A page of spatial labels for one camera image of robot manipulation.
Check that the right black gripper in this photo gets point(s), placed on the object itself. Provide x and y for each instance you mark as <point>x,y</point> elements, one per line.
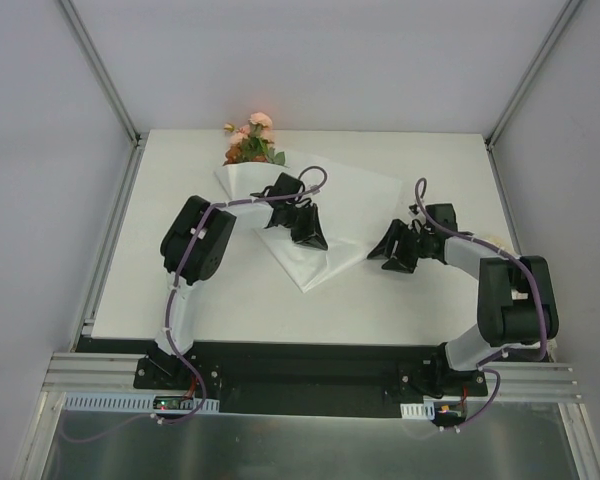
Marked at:
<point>410,245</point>

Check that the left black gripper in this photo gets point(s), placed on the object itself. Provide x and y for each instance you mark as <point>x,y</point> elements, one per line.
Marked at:
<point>294,218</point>

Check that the translucent white wrapping paper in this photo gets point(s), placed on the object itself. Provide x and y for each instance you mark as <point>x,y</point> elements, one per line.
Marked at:
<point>341,225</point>

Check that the pink rose stem with leaves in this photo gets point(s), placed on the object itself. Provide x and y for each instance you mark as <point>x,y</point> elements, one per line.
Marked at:
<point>275,156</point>

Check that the cream printed ribbon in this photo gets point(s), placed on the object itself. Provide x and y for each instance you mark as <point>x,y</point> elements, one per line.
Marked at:
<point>506,245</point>

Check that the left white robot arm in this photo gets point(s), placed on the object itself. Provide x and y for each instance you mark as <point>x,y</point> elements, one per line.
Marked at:
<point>193,249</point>

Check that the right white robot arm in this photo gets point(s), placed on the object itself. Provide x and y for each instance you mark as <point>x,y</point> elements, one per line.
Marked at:
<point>516,310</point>

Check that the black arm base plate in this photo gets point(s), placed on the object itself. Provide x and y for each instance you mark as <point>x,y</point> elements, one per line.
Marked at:
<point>353,402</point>

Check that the right white cable duct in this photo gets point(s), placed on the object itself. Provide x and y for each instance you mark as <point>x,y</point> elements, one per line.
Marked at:
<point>418,411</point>

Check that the white cable duct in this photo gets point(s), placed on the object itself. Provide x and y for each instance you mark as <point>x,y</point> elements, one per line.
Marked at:
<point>138,403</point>
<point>418,411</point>

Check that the right aluminium frame post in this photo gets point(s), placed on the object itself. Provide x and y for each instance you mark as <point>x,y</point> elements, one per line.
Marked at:
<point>558,28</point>

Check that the aluminium frame post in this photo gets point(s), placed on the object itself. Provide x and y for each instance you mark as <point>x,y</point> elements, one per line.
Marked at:
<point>558,28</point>
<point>92,56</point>

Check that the left aluminium frame post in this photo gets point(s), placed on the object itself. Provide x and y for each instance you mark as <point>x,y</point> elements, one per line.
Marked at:
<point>92,56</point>

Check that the aluminium front rail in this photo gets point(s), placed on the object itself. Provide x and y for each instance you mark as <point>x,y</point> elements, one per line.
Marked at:
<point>515,382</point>

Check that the left white cable duct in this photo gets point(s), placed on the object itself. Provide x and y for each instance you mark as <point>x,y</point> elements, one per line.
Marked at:
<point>138,403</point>

